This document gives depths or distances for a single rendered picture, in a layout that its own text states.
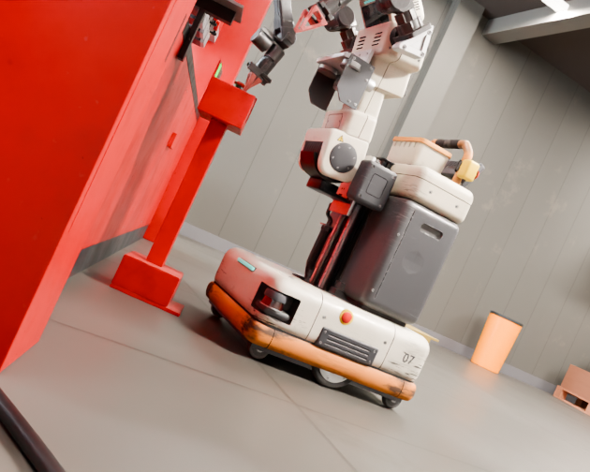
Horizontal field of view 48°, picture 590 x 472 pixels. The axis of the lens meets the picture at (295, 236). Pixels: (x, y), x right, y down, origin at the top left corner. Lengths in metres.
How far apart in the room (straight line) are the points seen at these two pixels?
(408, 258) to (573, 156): 6.38
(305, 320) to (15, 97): 1.25
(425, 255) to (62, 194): 1.46
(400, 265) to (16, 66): 1.48
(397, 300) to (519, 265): 6.00
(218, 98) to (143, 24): 1.14
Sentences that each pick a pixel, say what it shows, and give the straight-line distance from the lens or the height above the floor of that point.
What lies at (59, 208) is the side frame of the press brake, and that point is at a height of 0.28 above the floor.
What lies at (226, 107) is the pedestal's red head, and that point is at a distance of 2.24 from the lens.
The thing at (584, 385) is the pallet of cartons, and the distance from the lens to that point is 8.57.
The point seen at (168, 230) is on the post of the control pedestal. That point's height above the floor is 0.24.
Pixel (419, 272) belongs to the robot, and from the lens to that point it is 2.29.
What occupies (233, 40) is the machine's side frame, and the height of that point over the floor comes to 1.41.
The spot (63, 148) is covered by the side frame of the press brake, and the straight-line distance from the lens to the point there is 1.12.
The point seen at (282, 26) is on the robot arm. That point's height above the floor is 1.07.
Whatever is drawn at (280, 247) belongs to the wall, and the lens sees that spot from 6.66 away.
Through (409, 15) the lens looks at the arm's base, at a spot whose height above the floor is 1.21.
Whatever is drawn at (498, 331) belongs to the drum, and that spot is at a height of 0.43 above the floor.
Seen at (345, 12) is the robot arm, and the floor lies 1.25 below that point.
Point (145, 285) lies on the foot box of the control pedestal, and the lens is 2.25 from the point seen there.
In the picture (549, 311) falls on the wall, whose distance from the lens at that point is 8.68.
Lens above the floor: 0.40
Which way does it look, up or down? level
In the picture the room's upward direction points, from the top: 25 degrees clockwise
